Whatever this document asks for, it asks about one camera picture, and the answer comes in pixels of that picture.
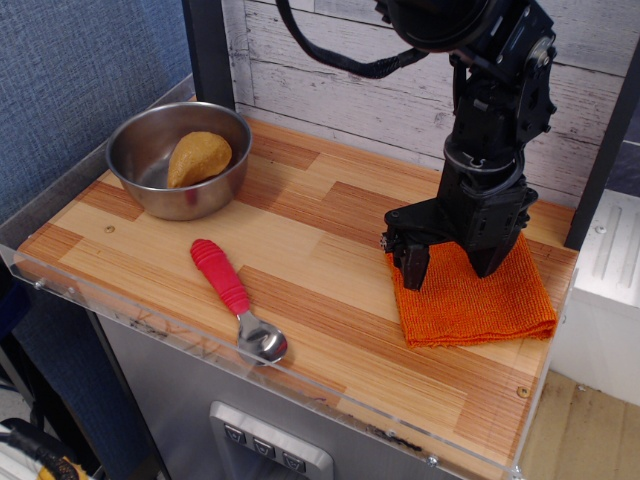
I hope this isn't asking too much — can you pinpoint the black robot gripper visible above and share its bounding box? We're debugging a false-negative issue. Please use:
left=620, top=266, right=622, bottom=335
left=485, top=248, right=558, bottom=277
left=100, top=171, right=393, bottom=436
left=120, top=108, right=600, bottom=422
left=381, top=150, right=538, bottom=291

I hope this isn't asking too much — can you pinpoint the orange cloth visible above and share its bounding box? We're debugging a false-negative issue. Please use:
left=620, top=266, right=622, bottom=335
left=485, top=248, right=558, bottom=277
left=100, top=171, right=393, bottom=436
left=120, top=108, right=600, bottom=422
left=386, top=236, right=558, bottom=348

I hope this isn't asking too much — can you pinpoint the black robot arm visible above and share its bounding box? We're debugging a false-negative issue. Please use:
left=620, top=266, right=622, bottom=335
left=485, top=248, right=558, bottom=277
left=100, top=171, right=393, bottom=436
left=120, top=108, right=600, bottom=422
left=376, top=1, right=556, bottom=291

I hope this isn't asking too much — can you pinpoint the stainless steel pot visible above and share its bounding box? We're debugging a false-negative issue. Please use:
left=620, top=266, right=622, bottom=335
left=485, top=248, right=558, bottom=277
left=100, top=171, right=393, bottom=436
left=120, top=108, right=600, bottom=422
left=106, top=102, right=252, bottom=221

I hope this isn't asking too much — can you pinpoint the clear acrylic table guard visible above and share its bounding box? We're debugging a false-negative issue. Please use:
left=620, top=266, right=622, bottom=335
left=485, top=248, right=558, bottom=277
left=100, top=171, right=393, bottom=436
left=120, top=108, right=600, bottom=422
left=0, top=74, right=581, bottom=480

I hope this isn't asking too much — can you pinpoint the white ribbed side appliance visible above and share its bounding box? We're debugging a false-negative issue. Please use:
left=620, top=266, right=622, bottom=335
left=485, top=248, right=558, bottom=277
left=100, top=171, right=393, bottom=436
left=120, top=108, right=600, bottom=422
left=550, top=190, right=639, bottom=405

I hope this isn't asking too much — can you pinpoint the silver button control panel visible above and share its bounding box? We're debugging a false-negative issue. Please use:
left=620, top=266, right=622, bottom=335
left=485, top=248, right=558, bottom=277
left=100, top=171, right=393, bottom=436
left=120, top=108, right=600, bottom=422
left=209, top=401, right=334, bottom=479

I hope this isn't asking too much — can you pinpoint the tan plastic pear toy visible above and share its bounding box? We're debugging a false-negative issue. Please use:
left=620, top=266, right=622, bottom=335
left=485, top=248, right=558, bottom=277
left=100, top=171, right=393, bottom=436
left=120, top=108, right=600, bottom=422
left=167, top=131, right=232, bottom=188

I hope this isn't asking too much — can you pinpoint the stainless steel toy cabinet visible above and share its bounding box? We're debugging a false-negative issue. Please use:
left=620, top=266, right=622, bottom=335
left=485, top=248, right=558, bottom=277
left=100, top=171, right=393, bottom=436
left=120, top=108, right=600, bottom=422
left=94, top=312, right=471, bottom=480

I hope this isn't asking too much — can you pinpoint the black yellow object on floor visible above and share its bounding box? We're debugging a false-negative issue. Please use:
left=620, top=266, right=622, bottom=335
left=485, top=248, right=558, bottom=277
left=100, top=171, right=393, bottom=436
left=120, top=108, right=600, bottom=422
left=1, top=419, right=91, bottom=479

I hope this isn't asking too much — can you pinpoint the black vertical frame post right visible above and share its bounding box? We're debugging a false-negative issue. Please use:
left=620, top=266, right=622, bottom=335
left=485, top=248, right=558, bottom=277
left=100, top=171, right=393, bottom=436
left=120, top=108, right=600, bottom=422
left=565, top=51, right=639, bottom=250

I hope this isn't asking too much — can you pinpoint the black vertical frame post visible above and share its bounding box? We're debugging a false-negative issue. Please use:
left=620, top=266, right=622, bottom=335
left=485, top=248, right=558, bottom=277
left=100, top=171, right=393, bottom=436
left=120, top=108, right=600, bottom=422
left=565, top=51, right=639, bottom=250
left=181, top=0, right=235, bottom=110

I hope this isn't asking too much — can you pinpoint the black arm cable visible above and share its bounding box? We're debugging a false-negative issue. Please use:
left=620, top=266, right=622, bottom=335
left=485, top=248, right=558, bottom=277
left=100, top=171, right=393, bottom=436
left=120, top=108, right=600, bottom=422
left=274, top=0, right=431, bottom=80

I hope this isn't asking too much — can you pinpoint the red handled metal spoon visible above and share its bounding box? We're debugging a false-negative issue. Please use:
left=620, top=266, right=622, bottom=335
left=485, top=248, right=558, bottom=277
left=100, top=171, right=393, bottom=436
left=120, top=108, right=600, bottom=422
left=190, top=239, right=288, bottom=365

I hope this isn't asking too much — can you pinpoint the black vertical frame post left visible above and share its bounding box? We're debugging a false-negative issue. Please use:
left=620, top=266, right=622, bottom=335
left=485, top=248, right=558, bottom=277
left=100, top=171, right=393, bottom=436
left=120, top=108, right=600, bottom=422
left=181, top=0, right=235, bottom=110

